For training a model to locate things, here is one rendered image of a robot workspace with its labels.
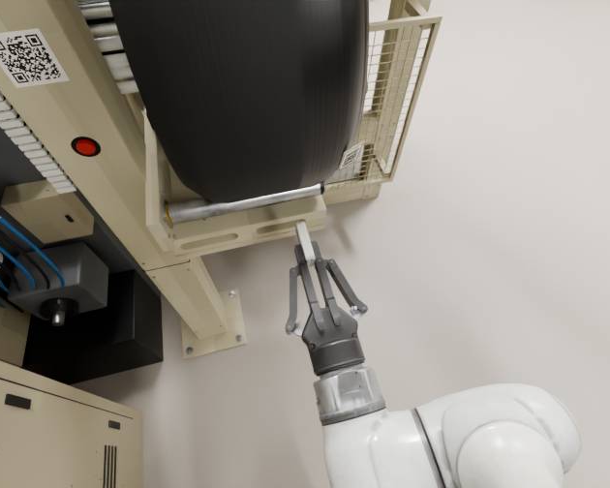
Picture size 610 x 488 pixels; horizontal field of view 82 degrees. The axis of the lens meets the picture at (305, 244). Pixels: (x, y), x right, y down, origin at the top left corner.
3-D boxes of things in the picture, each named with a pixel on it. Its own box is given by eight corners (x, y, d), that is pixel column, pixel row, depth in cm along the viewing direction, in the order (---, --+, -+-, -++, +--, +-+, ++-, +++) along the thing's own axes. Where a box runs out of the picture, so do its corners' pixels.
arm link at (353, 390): (323, 426, 42) (311, 375, 44) (318, 423, 50) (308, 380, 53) (394, 405, 43) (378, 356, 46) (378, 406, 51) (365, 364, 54)
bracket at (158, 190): (162, 252, 75) (144, 226, 67) (157, 134, 96) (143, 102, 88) (178, 249, 76) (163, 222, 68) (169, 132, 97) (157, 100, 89)
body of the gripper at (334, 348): (375, 360, 46) (353, 294, 50) (313, 377, 45) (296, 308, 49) (364, 366, 53) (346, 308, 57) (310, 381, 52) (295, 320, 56)
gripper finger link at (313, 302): (325, 333, 53) (317, 336, 53) (305, 267, 58) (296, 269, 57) (327, 328, 50) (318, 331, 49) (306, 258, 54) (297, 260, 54)
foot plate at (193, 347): (183, 359, 146) (182, 358, 145) (179, 302, 161) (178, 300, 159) (247, 344, 150) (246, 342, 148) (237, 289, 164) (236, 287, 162)
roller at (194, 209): (166, 207, 77) (169, 227, 77) (160, 202, 73) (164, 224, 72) (318, 177, 82) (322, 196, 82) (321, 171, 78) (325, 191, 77)
